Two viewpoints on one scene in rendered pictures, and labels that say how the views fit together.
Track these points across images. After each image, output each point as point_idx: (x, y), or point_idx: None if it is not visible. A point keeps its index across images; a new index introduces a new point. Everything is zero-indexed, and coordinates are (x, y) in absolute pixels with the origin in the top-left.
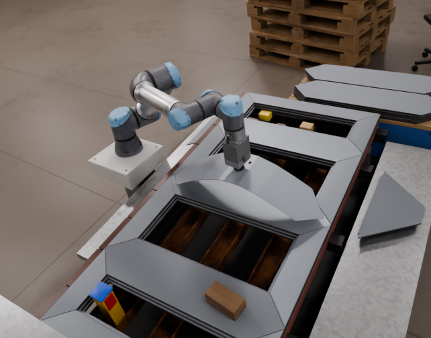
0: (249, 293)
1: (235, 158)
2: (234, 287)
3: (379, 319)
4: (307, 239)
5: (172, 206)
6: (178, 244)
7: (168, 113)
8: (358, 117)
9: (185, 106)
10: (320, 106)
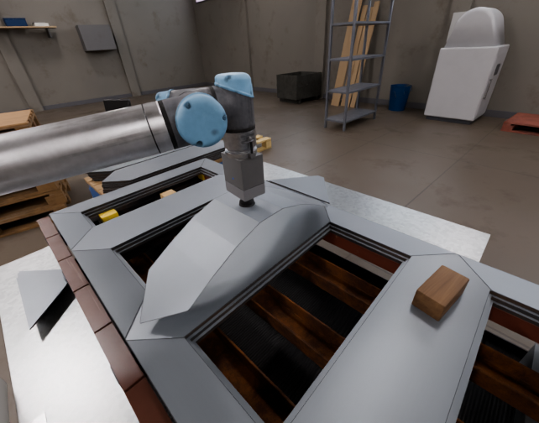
0: (415, 273)
1: (260, 176)
2: (406, 284)
3: (406, 218)
4: (337, 218)
5: (205, 353)
6: (253, 394)
7: (186, 108)
8: (197, 165)
9: (193, 92)
10: (157, 176)
